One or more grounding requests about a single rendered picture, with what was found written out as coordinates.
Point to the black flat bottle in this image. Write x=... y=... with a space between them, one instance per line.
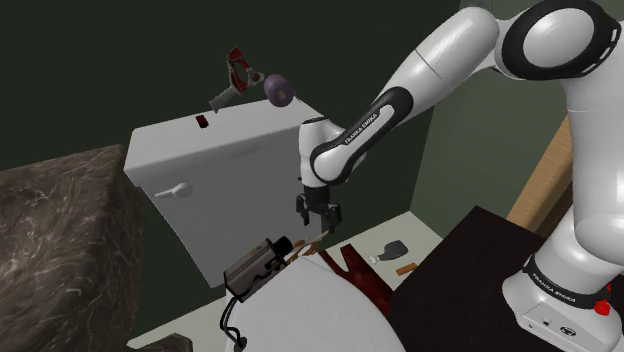
x=392 y=251

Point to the orange brown stick bundle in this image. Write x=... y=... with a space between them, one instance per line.
x=304 y=250

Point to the dark robot stand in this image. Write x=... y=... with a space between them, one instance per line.
x=453 y=292

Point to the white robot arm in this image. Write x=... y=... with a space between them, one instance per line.
x=590 y=161

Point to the red grey tape dispenser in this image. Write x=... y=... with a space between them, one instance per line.
x=237 y=78

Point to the dark marble stone block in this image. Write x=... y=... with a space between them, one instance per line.
x=63 y=248

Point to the purple tape roll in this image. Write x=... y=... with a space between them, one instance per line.
x=279 y=90

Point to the small brown block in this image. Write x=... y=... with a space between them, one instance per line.
x=406 y=269

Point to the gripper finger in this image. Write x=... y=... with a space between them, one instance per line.
x=302 y=210
x=334 y=218

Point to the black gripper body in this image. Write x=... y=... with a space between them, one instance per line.
x=317 y=199

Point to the dark red forked shape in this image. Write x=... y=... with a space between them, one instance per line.
x=363 y=278

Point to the small dark red box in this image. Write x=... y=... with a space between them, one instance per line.
x=202 y=121

